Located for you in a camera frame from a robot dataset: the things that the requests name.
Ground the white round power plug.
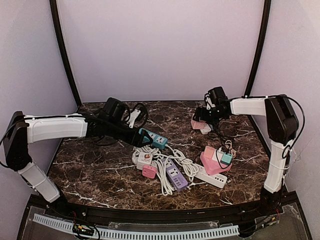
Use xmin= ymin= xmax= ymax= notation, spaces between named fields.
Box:
xmin=131 ymin=152 xmax=153 ymax=170

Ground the pink cube socket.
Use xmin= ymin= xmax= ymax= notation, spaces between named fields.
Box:
xmin=190 ymin=119 xmax=206 ymax=130

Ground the pink adapter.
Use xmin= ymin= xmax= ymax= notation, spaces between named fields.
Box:
xmin=142 ymin=164 xmax=157 ymax=179

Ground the white square adapter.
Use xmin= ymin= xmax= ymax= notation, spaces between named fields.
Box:
xmin=200 ymin=124 xmax=212 ymax=135

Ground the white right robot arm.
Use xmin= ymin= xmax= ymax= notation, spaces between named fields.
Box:
xmin=192 ymin=86 xmax=304 ymax=196

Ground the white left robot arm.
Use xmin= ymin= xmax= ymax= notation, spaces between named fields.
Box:
xmin=0 ymin=97 xmax=154 ymax=203

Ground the teal power strip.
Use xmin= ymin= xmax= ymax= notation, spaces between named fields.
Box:
xmin=138 ymin=128 xmax=168 ymax=150

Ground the white charger cube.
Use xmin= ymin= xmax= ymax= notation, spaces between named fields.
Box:
xmin=215 ymin=149 xmax=224 ymax=164

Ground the peach charger cube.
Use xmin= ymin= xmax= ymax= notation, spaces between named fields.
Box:
xmin=203 ymin=145 xmax=216 ymax=160

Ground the teal charger cube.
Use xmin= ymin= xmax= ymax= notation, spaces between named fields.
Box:
xmin=220 ymin=153 xmax=233 ymax=166

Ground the pink triangular power strip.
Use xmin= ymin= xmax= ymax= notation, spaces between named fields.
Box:
xmin=200 ymin=151 xmax=232 ymax=175

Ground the purple power strip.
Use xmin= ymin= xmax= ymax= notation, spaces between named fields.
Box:
xmin=162 ymin=158 xmax=188 ymax=192

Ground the white power strip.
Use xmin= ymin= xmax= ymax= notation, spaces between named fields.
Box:
xmin=194 ymin=164 xmax=228 ymax=189

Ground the small circuit board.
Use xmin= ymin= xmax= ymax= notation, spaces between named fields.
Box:
xmin=72 ymin=224 xmax=94 ymax=236

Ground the white power cord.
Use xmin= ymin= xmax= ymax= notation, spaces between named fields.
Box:
xmin=132 ymin=144 xmax=201 ymax=197

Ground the black usb cable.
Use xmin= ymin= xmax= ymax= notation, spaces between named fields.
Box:
xmin=207 ymin=119 xmax=235 ymax=171

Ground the pink coiled cable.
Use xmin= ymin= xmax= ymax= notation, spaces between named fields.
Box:
xmin=224 ymin=139 xmax=238 ymax=158

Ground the white cable duct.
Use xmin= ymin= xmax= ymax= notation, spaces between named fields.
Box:
xmin=32 ymin=213 xmax=240 ymax=240

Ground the black frame post right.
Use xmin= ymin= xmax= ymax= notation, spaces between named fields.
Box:
xmin=243 ymin=0 xmax=272 ymax=97

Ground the black frame post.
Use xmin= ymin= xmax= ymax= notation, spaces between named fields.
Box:
xmin=49 ymin=0 xmax=82 ymax=108
xmin=243 ymin=0 xmax=272 ymax=97

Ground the black frame post left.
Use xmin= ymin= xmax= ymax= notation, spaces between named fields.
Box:
xmin=49 ymin=0 xmax=82 ymax=108

